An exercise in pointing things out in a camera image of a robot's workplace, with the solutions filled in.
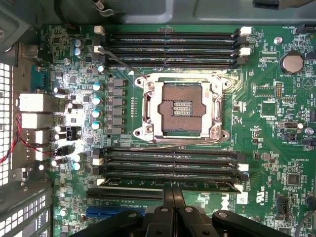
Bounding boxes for small silver rear port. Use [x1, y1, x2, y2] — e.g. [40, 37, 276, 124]
[21, 44, 40, 58]

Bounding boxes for thin flat locking lever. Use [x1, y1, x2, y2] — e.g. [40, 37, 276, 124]
[130, 138, 221, 151]

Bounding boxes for red black twisted wire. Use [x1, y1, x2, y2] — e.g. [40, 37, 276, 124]
[0, 113, 54, 165]

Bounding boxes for silver CPU socket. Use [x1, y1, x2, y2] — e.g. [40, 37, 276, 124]
[133, 73, 232, 145]

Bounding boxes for open grey PC case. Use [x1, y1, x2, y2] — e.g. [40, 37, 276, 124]
[0, 0, 316, 237]

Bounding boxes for large silver USB port stack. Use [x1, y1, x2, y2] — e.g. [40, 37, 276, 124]
[21, 112, 54, 129]

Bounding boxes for RAM slot white latches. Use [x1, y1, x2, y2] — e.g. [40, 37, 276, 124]
[93, 25, 252, 40]
[96, 176, 245, 195]
[93, 157, 249, 172]
[93, 45, 252, 58]

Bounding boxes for long black expansion slot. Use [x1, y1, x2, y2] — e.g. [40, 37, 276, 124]
[85, 189, 164, 202]

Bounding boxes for thin raised locking lever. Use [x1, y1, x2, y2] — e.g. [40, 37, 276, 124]
[98, 48, 151, 79]

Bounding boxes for blue expansion slot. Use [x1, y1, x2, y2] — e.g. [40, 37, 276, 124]
[85, 206, 149, 220]

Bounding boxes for silver coin battery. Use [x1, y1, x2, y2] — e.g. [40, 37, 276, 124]
[281, 52, 305, 74]

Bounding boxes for small silver USB port stack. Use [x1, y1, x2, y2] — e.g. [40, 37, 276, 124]
[26, 145, 52, 161]
[24, 129, 53, 146]

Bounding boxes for silver Ethernet port stack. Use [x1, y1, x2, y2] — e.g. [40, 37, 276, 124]
[18, 93, 56, 112]

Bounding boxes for silver bracket black latch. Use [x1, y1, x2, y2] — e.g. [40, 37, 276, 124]
[12, 167, 32, 183]

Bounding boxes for white motherboard barcode sticker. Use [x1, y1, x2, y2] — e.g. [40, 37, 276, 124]
[236, 192, 249, 205]

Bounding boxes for green motherboard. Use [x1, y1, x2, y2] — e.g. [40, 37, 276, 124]
[29, 23, 316, 237]

